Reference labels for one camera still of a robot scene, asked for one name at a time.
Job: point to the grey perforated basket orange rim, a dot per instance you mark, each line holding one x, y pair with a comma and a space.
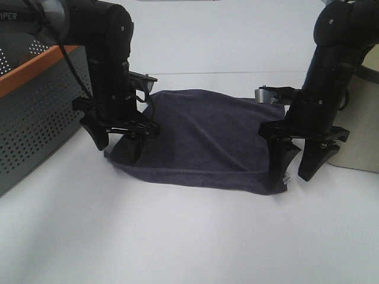
37, 90

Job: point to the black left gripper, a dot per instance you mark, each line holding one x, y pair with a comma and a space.
109, 106

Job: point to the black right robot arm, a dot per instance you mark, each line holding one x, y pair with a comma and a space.
344, 33

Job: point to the dark blue towel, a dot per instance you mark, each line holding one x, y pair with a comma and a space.
208, 140

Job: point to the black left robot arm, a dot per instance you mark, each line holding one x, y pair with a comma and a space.
104, 30

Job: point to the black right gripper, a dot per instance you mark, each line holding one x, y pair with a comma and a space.
311, 115

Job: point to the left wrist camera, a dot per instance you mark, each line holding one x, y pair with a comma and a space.
141, 82

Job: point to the beige bin grey rim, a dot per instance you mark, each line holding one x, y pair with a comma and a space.
360, 117

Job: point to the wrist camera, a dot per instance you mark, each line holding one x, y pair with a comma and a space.
275, 95
141, 82

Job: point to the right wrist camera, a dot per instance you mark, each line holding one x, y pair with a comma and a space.
275, 95

